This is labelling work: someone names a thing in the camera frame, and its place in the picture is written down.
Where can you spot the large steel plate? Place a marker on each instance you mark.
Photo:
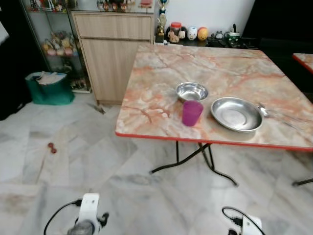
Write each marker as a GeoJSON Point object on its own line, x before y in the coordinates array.
{"type": "Point", "coordinates": [236, 115]}

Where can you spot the marble pattern folding table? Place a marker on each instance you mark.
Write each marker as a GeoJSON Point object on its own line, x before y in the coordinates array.
{"type": "Point", "coordinates": [230, 73]}
{"type": "Point", "coordinates": [305, 59]}

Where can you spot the black television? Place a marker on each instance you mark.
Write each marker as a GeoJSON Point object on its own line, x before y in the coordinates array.
{"type": "Point", "coordinates": [283, 19]}

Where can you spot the green bag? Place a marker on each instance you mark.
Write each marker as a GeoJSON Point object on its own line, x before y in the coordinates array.
{"type": "Point", "coordinates": [49, 93]}

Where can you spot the small steel bowl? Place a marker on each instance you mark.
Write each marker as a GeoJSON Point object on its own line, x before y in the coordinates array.
{"type": "Point", "coordinates": [191, 91]}

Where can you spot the silver left arm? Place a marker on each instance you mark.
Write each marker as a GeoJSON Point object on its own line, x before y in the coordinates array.
{"type": "Point", "coordinates": [82, 228]}

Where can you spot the white egg figurine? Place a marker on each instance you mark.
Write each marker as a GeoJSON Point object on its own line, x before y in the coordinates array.
{"type": "Point", "coordinates": [192, 33]}

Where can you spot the light wooden cabinet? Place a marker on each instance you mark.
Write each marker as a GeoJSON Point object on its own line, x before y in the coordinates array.
{"type": "Point", "coordinates": [112, 54]}

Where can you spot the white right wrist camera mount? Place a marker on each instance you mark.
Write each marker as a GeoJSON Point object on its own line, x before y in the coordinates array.
{"type": "Point", "coordinates": [252, 226]}

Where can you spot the steel spoon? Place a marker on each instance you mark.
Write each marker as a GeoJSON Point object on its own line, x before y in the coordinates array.
{"type": "Point", "coordinates": [264, 111]}

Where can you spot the yellow egg figurine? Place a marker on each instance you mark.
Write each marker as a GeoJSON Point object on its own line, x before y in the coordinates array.
{"type": "Point", "coordinates": [203, 34]}

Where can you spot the black round figurine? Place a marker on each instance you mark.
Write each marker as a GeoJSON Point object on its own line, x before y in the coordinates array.
{"type": "Point", "coordinates": [183, 33]}

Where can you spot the gold trophy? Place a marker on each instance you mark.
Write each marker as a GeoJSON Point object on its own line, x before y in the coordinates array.
{"type": "Point", "coordinates": [161, 32]}

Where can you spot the small red floor object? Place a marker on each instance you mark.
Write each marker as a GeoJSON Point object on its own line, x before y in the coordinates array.
{"type": "Point", "coordinates": [52, 148]}

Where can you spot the purple plastic cup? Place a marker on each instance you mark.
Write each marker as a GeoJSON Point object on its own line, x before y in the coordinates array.
{"type": "Point", "coordinates": [191, 113]}

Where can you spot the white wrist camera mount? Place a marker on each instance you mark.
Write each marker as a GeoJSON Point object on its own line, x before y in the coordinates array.
{"type": "Point", "coordinates": [89, 208]}
{"type": "Point", "coordinates": [252, 226]}

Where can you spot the glass display cabinet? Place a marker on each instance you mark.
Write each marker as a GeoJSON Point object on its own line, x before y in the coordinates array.
{"type": "Point", "coordinates": [56, 46]}

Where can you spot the green mug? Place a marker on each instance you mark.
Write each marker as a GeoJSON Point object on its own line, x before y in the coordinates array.
{"type": "Point", "coordinates": [233, 35]}

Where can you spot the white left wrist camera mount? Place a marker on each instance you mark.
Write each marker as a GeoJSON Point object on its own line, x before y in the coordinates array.
{"type": "Point", "coordinates": [89, 208]}

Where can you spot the jar with red lid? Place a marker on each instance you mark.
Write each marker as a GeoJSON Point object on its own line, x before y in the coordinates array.
{"type": "Point", "coordinates": [174, 33]}

